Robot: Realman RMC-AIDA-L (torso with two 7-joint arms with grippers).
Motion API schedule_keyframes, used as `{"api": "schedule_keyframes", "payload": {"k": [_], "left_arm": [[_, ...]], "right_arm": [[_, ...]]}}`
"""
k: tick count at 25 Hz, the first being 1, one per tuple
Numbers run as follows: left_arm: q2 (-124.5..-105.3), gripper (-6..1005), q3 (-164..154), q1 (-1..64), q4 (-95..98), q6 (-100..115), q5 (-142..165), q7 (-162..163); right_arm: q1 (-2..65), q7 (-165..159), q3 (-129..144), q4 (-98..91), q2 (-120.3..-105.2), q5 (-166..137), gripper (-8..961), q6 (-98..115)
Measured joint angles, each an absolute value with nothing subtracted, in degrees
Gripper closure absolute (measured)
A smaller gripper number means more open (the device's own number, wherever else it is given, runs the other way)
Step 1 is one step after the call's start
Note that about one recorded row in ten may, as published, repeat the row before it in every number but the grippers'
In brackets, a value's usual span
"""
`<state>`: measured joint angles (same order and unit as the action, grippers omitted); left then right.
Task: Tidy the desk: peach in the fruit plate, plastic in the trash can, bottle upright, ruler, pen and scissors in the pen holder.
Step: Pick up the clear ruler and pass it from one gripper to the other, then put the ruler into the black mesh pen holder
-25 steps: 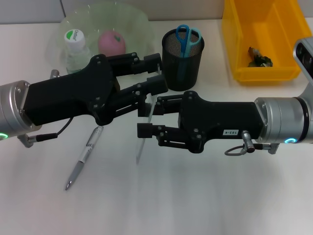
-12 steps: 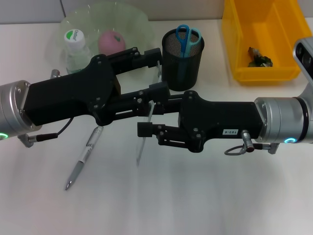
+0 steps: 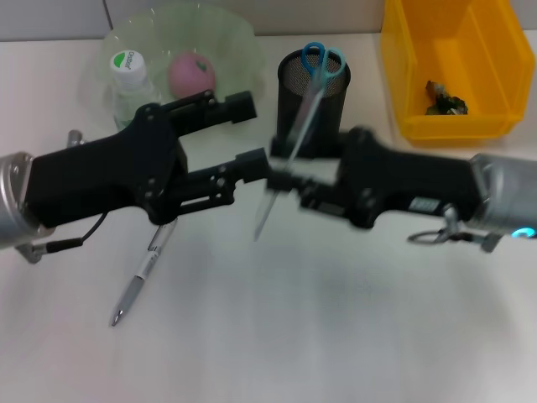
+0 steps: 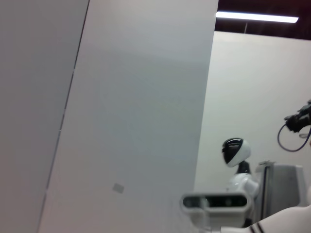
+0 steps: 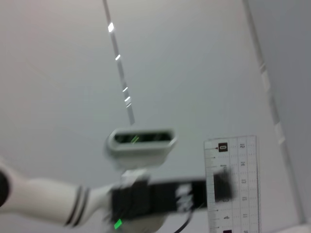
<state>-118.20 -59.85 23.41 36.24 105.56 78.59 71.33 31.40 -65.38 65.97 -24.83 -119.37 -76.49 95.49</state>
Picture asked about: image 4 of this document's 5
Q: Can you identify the white humanoid robot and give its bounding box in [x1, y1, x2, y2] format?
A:
[221, 137, 260, 228]

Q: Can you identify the ceiling tube light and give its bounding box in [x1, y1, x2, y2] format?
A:
[215, 10, 300, 24]

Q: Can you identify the grey equipment cabinet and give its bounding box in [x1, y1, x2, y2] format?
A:
[257, 160, 305, 220]

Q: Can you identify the grey head camera bar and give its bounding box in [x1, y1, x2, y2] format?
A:
[179, 191, 252, 229]

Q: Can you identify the dark looped camera cable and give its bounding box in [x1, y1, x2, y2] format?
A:
[277, 123, 311, 152]

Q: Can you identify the black video camera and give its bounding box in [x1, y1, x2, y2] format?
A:
[284, 99, 311, 133]

